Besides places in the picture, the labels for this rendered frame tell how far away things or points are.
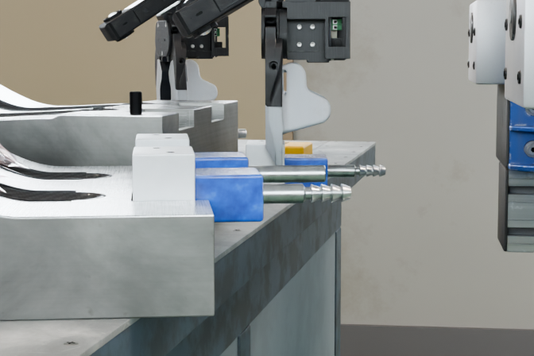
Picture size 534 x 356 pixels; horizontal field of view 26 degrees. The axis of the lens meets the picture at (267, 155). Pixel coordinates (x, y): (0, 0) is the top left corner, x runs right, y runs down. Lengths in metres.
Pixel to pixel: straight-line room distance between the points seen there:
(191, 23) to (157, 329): 0.45
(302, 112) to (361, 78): 2.36
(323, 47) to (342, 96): 2.35
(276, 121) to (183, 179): 0.38
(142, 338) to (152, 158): 0.10
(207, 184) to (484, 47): 0.63
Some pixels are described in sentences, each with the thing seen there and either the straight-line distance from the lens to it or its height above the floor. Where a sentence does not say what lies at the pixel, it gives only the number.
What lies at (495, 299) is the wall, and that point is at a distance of 3.49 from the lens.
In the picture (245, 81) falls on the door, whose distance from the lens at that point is 3.38.
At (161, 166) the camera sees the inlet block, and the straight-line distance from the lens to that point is 0.67.
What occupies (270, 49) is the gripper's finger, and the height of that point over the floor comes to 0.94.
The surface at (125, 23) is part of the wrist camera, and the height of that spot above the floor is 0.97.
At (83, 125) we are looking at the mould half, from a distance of 0.93.
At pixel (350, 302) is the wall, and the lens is 3.49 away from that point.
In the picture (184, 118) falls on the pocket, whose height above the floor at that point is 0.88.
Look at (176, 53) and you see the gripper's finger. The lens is 1.48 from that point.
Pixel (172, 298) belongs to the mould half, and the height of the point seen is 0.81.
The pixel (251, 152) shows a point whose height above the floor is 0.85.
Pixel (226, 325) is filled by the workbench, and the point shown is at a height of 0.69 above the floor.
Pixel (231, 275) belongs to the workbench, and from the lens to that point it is 0.85.
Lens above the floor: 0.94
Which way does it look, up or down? 5 degrees down
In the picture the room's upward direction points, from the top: straight up
